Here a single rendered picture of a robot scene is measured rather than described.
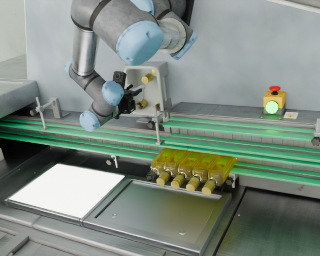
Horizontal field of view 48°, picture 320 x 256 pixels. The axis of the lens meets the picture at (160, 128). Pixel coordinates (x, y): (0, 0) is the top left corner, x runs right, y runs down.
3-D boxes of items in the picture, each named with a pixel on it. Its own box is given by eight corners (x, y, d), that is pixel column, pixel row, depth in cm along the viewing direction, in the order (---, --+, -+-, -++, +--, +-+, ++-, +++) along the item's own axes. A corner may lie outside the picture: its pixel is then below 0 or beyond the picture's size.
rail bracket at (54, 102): (64, 116, 194) (33, 133, 176) (57, 86, 187) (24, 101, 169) (71, 116, 191) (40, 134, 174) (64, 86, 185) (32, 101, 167)
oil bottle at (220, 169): (224, 158, 147) (205, 186, 130) (223, 146, 145) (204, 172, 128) (237, 160, 145) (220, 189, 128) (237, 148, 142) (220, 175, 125)
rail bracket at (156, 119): (163, 136, 156) (150, 149, 146) (159, 99, 149) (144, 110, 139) (169, 136, 155) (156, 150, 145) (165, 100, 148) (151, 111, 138)
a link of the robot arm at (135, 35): (174, 9, 131) (109, -13, 81) (204, 37, 130) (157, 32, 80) (154, 35, 136) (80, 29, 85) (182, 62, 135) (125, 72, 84)
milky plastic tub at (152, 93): (139, 107, 172) (129, 114, 165) (132, 61, 163) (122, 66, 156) (171, 109, 164) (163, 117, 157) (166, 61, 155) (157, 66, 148)
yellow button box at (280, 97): (267, 106, 144) (263, 114, 138) (267, 89, 140) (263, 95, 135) (285, 107, 140) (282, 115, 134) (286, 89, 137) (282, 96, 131)
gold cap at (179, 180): (176, 182, 133) (170, 188, 129) (174, 173, 131) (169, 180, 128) (185, 183, 131) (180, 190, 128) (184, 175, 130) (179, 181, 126)
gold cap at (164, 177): (161, 179, 135) (156, 185, 132) (160, 170, 134) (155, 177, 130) (170, 180, 134) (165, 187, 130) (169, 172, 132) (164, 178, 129)
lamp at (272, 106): (266, 111, 137) (264, 114, 134) (266, 100, 135) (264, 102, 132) (278, 112, 135) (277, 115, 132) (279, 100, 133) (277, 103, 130)
